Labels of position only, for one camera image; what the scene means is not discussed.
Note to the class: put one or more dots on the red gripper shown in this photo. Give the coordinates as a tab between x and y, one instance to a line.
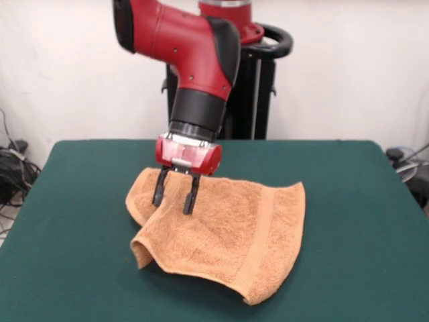
187	156

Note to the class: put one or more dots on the tan terry towel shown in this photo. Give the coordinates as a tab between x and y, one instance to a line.
228	234

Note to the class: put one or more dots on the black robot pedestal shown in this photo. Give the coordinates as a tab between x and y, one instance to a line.
254	94

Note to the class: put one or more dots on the dark green table cloth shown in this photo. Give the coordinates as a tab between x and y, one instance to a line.
67	251

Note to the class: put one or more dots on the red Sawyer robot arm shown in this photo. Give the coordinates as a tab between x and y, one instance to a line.
187	50

